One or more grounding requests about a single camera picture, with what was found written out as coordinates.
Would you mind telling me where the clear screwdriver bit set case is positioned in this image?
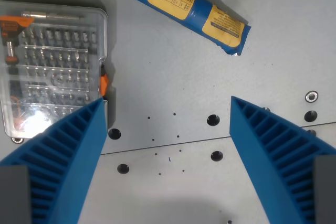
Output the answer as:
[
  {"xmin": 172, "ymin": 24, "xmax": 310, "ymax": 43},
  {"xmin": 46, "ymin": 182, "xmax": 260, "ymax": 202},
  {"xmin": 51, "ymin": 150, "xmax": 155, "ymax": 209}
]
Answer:
[{"xmin": 0, "ymin": 1, "xmax": 110, "ymax": 140}]

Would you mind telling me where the blue bag with yellow labels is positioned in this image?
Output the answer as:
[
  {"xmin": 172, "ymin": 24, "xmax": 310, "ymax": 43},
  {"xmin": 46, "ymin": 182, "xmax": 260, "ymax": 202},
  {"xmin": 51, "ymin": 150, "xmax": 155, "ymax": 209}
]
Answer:
[{"xmin": 127, "ymin": 0, "xmax": 252, "ymax": 57}]

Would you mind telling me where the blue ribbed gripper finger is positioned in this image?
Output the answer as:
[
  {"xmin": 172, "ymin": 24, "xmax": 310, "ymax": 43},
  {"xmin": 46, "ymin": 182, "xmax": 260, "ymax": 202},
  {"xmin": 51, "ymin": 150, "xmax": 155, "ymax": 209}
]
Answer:
[
  {"xmin": 0, "ymin": 97, "xmax": 109, "ymax": 224},
  {"xmin": 229, "ymin": 95, "xmax": 336, "ymax": 224}
]

